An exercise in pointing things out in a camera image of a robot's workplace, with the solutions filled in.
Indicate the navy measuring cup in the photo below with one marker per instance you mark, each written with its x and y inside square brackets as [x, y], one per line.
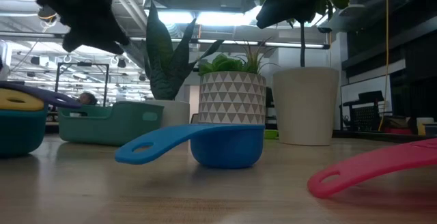
[51, 97]

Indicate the yellow measuring cup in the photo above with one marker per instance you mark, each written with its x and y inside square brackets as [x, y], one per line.
[20, 101]

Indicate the teal plastic basket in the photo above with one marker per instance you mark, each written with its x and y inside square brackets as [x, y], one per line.
[109, 125]

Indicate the large cyan measuring cup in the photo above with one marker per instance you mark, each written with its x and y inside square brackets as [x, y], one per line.
[20, 132]

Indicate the medium blue measuring cup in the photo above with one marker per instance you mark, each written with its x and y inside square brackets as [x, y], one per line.
[225, 149]

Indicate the red measuring cup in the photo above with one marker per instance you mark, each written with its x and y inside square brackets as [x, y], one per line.
[382, 162]

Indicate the ceiling light strip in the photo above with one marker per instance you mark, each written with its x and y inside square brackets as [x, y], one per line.
[222, 18]

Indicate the person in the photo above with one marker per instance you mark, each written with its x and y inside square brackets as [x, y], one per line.
[87, 98]

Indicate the snake plant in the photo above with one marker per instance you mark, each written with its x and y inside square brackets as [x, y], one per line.
[164, 67]

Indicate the green succulent plant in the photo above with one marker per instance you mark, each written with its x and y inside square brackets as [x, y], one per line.
[222, 65]

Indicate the large white pot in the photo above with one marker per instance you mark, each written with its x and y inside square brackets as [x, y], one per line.
[305, 108]

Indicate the triangle-patterned white pot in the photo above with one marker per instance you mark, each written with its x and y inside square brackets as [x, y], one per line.
[232, 97]

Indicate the black mesh crate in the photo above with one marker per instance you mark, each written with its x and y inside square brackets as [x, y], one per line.
[365, 114]

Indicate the small plain white pot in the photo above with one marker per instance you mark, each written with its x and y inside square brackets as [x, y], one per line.
[175, 113]

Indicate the white and yellow container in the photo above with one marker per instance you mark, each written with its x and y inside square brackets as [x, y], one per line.
[424, 125]

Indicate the black rack frame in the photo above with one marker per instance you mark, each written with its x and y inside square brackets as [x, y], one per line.
[82, 64]

